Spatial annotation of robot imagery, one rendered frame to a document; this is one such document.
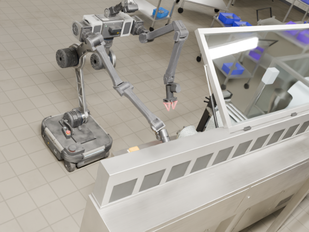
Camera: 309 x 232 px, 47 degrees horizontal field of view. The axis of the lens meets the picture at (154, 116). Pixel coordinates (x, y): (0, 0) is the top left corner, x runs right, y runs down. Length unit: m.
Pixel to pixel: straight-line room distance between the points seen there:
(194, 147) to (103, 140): 2.06
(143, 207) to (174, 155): 0.26
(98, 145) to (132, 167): 2.12
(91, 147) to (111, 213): 2.00
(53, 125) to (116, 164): 2.29
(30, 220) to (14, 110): 1.42
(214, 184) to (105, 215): 0.59
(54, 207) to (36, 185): 0.28
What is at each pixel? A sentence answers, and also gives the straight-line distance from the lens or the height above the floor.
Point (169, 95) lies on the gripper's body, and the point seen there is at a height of 1.16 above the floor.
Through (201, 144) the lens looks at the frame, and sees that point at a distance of 1.66.
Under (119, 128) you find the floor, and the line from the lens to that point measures 4.15.
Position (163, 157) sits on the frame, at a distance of 1.51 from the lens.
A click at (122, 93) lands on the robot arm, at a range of 2.53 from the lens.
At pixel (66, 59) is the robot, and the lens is 3.38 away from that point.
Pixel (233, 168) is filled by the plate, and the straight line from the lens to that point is 1.97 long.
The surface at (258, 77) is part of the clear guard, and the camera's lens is 2.09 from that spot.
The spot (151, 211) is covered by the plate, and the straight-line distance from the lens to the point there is 1.59.
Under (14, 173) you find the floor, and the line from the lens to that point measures 3.53.
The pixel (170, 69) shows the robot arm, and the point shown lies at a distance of 2.74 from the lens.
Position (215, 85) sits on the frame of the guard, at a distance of 1.81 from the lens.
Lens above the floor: 2.67
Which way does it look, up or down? 36 degrees down
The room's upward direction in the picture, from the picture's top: 19 degrees clockwise
